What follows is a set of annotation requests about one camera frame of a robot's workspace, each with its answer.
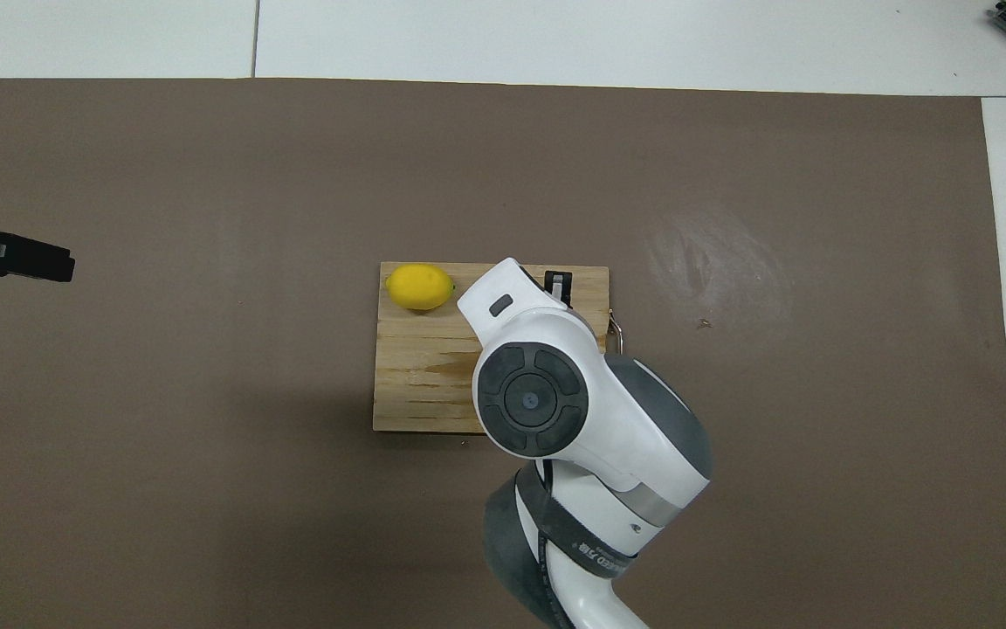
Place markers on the brown table mat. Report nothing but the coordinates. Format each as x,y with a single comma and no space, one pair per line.
293,175

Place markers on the wooden cutting board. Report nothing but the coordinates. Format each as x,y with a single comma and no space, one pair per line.
416,367

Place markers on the yellow lemon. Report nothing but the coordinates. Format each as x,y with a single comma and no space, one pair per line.
420,286

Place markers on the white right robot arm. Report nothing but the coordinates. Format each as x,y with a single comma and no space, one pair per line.
616,402

